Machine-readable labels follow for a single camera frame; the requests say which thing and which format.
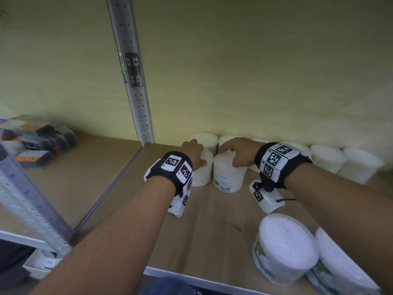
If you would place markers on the person's right hand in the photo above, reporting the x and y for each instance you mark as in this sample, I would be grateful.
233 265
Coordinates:
245 150

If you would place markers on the person's left hand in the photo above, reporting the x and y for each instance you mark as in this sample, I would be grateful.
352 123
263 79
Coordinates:
193 153

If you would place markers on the grey metal shelf wooden boards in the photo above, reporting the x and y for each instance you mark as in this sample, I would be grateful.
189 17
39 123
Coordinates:
199 236

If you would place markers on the group of white cotton-swab tubs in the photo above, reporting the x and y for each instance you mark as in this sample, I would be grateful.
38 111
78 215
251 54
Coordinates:
359 164

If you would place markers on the person's right forearm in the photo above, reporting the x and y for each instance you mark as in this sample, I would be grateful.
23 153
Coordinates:
347 205

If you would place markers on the person's left forearm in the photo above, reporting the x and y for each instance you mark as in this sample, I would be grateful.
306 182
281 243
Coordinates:
107 239

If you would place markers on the person's left leg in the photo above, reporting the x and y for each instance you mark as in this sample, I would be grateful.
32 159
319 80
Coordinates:
169 287

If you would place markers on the black left wristband with markers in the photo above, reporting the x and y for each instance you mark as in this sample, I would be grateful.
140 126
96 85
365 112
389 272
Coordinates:
159 172

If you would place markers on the black wristband with markers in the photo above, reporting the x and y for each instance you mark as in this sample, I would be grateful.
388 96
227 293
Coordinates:
159 172
294 162

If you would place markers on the black right wristband with markers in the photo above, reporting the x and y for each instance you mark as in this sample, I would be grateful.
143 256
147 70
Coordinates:
294 162

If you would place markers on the black marker tag plate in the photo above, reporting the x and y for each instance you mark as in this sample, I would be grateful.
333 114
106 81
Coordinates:
134 70

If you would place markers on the dark small pouch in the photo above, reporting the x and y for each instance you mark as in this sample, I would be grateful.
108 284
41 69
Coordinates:
33 159

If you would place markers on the white device in tray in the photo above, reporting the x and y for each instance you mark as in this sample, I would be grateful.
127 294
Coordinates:
33 270

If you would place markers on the dark cloth bag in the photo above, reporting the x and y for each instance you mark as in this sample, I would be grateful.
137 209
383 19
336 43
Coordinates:
15 261

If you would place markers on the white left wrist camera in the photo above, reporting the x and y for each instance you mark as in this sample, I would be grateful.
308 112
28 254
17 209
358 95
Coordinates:
178 210

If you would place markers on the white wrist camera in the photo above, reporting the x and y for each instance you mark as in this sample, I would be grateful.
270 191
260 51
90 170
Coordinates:
178 210
270 205

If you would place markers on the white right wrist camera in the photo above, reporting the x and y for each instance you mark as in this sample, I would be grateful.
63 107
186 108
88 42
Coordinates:
270 205

